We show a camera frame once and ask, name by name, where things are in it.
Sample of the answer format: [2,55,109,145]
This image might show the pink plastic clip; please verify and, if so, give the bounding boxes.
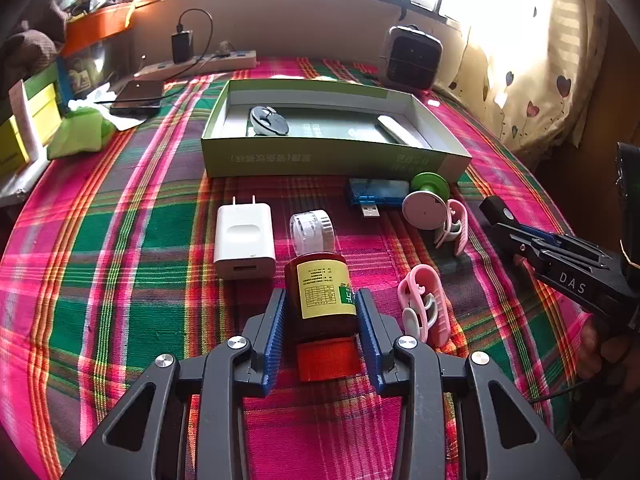
[434,199,469,256]
[397,265,451,347]

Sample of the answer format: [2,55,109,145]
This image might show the white wall charger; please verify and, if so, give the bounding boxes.
[214,195,277,281]

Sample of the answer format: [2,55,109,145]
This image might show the brown medicine bottle red cap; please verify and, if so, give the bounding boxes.
[284,254,362,383]

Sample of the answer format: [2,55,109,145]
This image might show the black power adapter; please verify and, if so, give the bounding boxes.
[171,31,194,63]

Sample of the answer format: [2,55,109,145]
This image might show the green and blue box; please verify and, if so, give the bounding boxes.
[22,57,68,116]

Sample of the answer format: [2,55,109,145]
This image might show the small grey fan heater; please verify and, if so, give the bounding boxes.
[377,25,444,92]

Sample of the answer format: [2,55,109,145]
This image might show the person's right hand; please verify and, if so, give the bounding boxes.
[580,317,640,392]

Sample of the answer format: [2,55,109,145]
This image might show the white power strip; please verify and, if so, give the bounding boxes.
[135,50,258,81]

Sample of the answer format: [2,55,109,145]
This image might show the green cardboard box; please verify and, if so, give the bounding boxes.
[201,79,473,181]

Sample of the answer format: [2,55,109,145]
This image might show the blue usb device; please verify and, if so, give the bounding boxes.
[347,178,408,221]

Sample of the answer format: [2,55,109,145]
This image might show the black charging cable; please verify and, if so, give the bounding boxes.
[95,8,216,108]

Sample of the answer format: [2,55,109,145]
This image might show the orange box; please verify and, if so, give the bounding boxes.
[62,2,136,58]

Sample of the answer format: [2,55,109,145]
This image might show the yellow box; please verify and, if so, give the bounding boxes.
[0,82,63,177]

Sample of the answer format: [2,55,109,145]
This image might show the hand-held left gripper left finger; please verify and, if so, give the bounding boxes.
[60,289,288,480]

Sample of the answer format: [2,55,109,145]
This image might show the checkered cloth bag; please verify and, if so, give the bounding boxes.
[0,29,61,87]

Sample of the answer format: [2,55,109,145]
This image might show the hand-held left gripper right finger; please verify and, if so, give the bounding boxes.
[354,289,581,480]

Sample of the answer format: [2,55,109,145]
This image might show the slim remote control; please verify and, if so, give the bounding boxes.
[376,115,432,150]

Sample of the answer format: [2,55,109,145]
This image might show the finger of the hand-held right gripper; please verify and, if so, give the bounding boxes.
[479,196,551,276]
[520,226,626,272]

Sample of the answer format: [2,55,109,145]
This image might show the black smartphone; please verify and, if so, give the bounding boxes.
[110,80,165,116]

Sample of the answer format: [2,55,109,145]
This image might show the white flat stick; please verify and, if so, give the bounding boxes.
[9,80,45,162]

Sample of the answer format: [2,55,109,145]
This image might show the clear plastic box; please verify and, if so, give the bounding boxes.
[65,42,137,97]

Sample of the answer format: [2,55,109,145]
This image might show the plaid blanket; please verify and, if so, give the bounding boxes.
[0,56,597,480]

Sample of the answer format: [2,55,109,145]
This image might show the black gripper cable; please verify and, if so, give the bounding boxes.
[529,379,603,404]

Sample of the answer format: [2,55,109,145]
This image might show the cream heart print curtain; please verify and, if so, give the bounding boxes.
[450,0,612,162]

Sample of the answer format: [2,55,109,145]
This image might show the pale green bag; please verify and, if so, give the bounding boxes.
[47,106,117,161]

